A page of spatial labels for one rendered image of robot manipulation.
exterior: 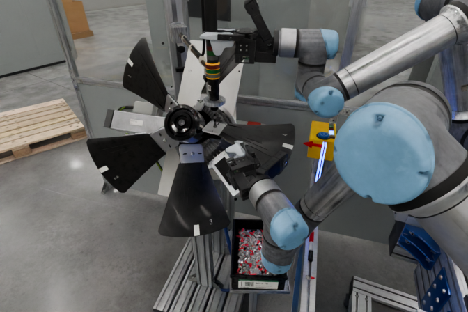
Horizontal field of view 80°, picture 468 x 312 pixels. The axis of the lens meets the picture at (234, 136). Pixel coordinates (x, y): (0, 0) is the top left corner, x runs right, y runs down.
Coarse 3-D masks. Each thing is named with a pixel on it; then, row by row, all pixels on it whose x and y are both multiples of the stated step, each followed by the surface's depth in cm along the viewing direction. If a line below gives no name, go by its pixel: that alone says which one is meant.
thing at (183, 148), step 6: (186, 144) 92; (192, 144) 94; (198, 144) 95; (180, 150) 90; (186, 150) 92; (192, 150) 93; (198, 150) 94; (180, 156) 90; (186, 156) 91; (192, 156) 93; (198, 156) 94; (180, 162) 90; (186, 162) 91; (192, 162) 92
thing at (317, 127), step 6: (312, 126) 117; (318, 126) 117; (324, 126) 117; (312, 132) 112; (318, 132) 112; (312, 138) 109; (318, 138) 109; (330, 138) 109; (330, 144) 107; (312, 150) 111; (318, 150) 110; (330, 150) 109; (312, 156) 112; (318, 156) 111; (330, 156) 110
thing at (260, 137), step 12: (228, 132) 89; (240, 132) 89; (252, 132) 90; (264, 132) 90; (276, 132) 91; (288, 132) 91; (252, 144) 85; (264, 144) 85; (276, 144) 86; (264, 156) 82; (288, 156) 83
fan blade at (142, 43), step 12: (144, 48) 97; (132, 60) 101; (144, 60) 97; (132, 72) 103; (144, 72) 98; (156, 72) 95; (132, 84) 105; (144, 84) 101; (156, 84) 96; (144, 96) 104; (156, 96) 99
